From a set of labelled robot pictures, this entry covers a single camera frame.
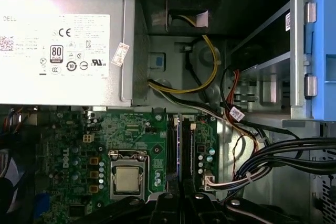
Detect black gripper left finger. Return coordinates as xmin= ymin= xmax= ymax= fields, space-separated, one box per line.
xmin=78 ymin=174 xmax=182 ymax=224

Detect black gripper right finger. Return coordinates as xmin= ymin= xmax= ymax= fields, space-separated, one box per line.
xmin=183 ymin=178 xmax=302 ymax=224

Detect RAM slot with black clips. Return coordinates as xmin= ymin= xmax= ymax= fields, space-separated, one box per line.
xmin=166 ymin=115 xmax=174 ymax=182

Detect RAM stick with blue label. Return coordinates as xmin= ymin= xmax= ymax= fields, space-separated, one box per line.
xmin=182 ymin=119 xmax=195 ymax=180

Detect RAM slot with white clips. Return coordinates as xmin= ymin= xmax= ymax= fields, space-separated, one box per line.
xmin=172 ymin=115 xmax=180 ymax=180

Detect silver CPU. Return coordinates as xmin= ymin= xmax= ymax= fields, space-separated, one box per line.
xmin=114 ymin=166 xmax=140 ymax=193

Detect metal socket cover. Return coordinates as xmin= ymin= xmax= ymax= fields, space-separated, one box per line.
xmin=108 ymin=150 xmax=151 ymax=200

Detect green Dell motherboard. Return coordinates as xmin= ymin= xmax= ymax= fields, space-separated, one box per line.
xmin=34 ymin=105 xmax=220 ymax=224

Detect black case fan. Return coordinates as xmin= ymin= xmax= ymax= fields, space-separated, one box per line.
xmin=0 ymin=145 xmax=37 ymax=224

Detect small white barcode sticker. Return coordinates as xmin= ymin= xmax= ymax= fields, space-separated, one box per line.
xmin=111 ymin=42 xmax=130 ymax=67

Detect silver metal disk bay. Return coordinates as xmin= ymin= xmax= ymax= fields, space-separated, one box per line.
xmin=228 ymin=0 xmax=320 ymax=127

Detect white power supply label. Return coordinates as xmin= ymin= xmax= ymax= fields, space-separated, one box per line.
xmin=0 ymin=14 xmax=111 ymax=79

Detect grey power supply unit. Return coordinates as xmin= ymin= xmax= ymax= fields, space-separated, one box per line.
xmin=0 ymin=0 xmax=136 ymax=108

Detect white plug with wires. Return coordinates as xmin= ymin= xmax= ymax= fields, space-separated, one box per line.
xmin=202 ymin=175 xmax=215 ymax=190

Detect thin wire locking lever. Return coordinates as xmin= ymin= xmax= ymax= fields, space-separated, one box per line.
xmin=108 ymin=150 xmax=151 ymax=196

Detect white cable tag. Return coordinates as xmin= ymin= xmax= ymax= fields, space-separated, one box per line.
xmin=229 ymin=107 xmax=244 ymax=122

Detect black white wire bundle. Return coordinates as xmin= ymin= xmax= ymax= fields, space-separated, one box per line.
xmin=148 ymin=84 xmax=266 ymax=143

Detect black cable bundle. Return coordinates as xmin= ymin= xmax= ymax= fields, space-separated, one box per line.
xmin=233 ymin=137 xmax=336 ymax=183

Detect yellow wire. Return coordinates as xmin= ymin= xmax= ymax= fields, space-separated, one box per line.
xmin=148 ymin=15 xmax=220 ymax=95

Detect red orange wires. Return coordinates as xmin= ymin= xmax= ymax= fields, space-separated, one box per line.
xmin=223 ymin=69 xmax=266 ymax=151

